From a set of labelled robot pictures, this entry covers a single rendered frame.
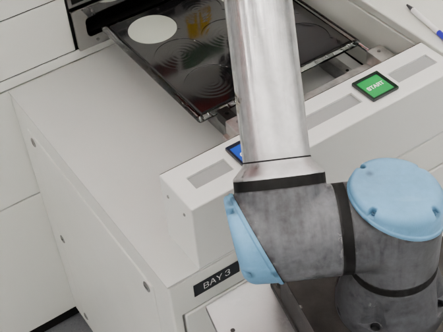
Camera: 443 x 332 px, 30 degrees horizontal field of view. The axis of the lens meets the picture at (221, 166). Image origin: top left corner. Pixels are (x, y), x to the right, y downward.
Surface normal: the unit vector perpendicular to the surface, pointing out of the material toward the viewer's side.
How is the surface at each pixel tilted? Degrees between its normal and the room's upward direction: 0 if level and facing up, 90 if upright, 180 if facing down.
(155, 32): 0
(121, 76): 0
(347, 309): 74
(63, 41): 90
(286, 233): 46
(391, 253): 83
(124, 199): 0
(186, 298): 90
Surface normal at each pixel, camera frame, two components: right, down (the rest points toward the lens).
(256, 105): -0.40, 0.04
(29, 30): 0.56, 0.55
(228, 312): -0.07, -0.72
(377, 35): -0.83, 0.43
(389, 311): -0.20, 0.45
